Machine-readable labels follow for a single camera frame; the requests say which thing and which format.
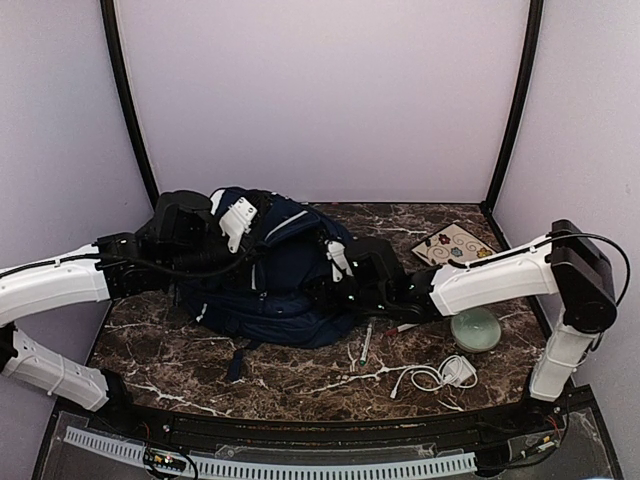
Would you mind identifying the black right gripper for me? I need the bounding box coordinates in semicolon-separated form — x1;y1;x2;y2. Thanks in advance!
302;272;390;316

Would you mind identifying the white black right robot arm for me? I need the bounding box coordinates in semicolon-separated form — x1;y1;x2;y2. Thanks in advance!
309;219;627;434

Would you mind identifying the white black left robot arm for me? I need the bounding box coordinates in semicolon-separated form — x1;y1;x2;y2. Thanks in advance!
1;190;271;436

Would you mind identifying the green tipped white marker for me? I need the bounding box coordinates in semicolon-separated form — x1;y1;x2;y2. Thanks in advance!
359;320;374;366

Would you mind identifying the red tipped white marker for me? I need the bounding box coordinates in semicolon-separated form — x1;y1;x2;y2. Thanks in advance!
385;324;417;337

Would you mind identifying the floral square ceramic plate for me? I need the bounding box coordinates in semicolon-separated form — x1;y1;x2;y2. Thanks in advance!
411;224;496;266

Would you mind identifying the pale green ceramic bowl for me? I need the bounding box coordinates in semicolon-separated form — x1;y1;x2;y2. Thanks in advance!
450;308;502;353

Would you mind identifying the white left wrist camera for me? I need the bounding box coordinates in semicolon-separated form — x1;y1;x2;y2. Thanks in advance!
219;196;258;254

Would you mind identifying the white charger with cable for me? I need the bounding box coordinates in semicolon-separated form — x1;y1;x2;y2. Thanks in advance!
389;355;478;399

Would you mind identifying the white slotted cable duct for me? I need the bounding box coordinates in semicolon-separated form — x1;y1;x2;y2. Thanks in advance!
63;427;477;479

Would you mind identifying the black left corner frame post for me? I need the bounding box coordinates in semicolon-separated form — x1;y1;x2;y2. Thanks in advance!
99;0;160;207

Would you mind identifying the black corner frame post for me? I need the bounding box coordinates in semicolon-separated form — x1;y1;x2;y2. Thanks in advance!
482;0;545;213
99;0;160;207

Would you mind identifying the black front table rail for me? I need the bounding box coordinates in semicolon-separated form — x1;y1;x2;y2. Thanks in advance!
84;369;591;451

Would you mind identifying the black right corner frame post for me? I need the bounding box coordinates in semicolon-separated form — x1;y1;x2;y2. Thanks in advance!
482;0;545;213

